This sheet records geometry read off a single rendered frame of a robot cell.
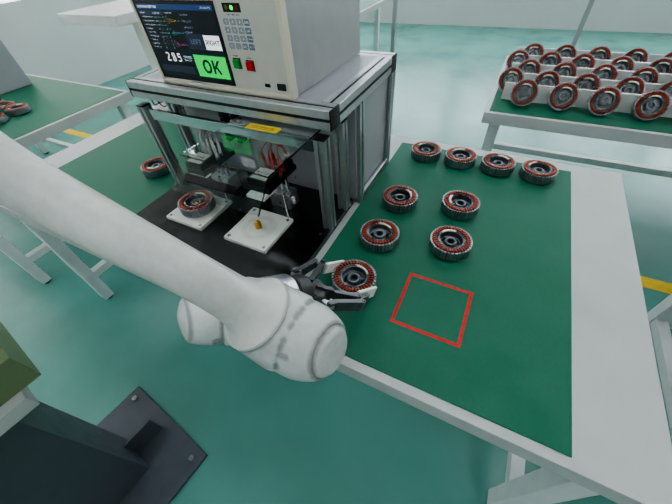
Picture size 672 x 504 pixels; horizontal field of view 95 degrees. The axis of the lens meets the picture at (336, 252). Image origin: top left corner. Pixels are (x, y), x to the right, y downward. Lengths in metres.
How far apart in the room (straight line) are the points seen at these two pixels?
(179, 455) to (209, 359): 0.39
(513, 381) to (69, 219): 0.75
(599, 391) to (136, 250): 0.81
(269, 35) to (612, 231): 1.03
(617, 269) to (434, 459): 0.89
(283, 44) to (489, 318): 0.75
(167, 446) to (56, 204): 1.29
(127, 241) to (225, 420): 1.24
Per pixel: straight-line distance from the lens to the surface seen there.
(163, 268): 0.37
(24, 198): 0.43
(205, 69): 0.96
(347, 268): 0.80
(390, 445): 1.43
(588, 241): 1.11
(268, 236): 0.92
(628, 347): 0.92
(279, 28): 0.78
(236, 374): 1.60
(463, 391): 0.71
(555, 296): 0.92
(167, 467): 1.57
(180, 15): 0.96
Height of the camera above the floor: 1.40
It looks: 47 degrees down
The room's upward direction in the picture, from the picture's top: 5 degrees counter-clockwise
